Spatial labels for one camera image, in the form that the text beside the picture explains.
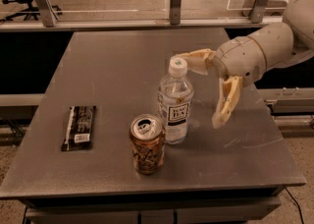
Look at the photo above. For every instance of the grey table drawer frame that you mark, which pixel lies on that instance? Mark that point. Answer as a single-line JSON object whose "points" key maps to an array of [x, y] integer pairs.
{"points": [[222, 206]]}

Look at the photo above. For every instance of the left metal rail bracket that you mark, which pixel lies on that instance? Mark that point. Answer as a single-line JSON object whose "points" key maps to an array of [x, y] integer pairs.
{"points": [[46, 12]]}

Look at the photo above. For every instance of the black snack bar wrapper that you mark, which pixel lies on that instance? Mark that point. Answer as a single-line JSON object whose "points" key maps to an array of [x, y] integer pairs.
{"points": [[79, 128]]}

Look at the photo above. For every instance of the orange soda can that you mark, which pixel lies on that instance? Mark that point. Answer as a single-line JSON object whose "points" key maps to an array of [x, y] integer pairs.
{"points": [[147, 143]]}

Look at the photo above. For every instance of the middle metal rail bracket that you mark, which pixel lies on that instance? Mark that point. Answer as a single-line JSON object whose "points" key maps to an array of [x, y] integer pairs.
{"points": [[175, 12]]}

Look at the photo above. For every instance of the clear plastic tea bottle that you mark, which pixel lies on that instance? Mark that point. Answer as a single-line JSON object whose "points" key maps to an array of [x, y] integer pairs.
{"points": [[175, 94]]}

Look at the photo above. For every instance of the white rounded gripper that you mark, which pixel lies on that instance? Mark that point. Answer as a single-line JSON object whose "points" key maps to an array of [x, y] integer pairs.
{"points": [[237, 58]]}

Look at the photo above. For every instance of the metal rail bracket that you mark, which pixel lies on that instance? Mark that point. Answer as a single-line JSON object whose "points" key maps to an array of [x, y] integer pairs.
{"points": [[175, 12], [257, 12], [46, 12]]}

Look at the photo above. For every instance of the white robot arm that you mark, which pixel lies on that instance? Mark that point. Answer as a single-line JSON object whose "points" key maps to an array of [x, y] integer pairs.
{"points": [[290, 41]]}

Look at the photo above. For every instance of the right metal rail bracket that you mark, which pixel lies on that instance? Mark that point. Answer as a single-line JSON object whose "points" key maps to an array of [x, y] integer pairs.
{"points": [[257, 12]]}

